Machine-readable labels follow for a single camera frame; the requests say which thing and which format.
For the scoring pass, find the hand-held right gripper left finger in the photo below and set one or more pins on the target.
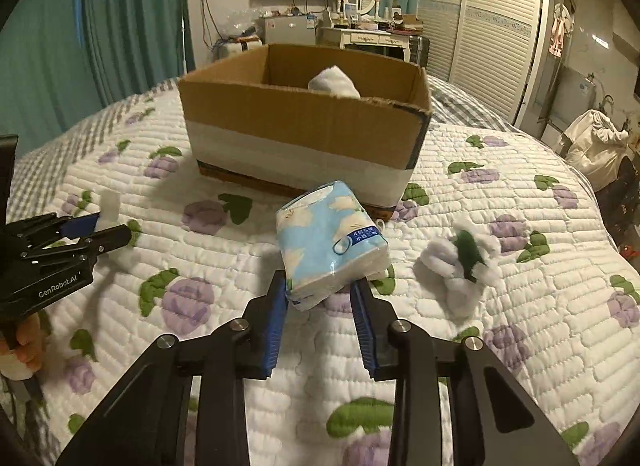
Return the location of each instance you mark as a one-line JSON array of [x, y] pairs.
[[272, 328]]

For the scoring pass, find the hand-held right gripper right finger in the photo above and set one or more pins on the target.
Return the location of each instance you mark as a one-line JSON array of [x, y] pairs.
[[362, 328]]

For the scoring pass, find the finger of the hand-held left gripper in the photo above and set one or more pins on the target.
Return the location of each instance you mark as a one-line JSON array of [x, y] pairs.
[[107, 240], [82, 227]]

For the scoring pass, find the small white cloth piece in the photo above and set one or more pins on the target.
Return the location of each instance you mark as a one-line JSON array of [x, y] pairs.
[[108, 207]]

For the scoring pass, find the blue tissue pack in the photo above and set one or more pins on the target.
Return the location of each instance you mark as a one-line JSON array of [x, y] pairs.
[[325, 241]]

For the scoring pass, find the brown cardboard box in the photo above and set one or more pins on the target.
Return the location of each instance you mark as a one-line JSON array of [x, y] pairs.
[[300, 120]]

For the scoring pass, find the person's left hand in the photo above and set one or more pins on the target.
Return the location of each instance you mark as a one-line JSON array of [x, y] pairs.
[[27, 346]]

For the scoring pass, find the white fluffy cloth green patch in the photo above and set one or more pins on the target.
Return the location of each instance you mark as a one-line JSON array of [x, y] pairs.
[[450, 266]]

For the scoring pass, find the floral quilted bedspread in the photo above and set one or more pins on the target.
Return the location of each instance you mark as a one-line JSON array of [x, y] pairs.
[[500, 371]]

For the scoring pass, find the white rolled sock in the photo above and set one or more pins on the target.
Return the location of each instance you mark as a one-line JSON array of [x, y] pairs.
[[332, 81]]

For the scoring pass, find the clear plastic bag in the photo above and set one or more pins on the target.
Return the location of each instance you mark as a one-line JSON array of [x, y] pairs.
[[240, 23]]

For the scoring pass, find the white mini fridge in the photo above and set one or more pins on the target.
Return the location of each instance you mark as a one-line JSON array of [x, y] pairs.
[[287, 29]]

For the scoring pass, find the dark suitcase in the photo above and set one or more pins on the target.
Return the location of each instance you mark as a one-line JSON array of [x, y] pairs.
[[417, 49]]

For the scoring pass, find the white dressing table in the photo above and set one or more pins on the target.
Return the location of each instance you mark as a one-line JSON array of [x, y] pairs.
[[360, 38]]

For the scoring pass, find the white jacket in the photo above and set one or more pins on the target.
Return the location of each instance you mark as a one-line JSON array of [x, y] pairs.
[[595, 145]]

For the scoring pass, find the white appliance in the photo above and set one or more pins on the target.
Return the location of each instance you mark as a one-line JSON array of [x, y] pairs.
[[575, 95]]

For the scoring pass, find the white louvred wardrobe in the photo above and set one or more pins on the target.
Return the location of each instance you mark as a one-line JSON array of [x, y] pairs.
[[495, 30]]

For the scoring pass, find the pink hanging garment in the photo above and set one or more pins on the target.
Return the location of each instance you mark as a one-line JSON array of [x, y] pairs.
[[560, 30]]

